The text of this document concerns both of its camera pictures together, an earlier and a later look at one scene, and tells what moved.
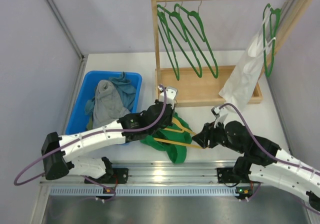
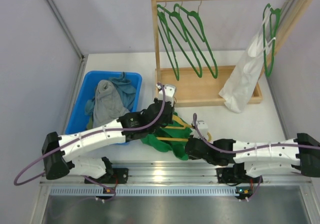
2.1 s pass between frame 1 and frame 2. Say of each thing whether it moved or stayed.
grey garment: stayed
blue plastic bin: stayed
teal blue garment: stayed
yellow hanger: moved
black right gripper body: moved
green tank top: moved
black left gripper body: stayed
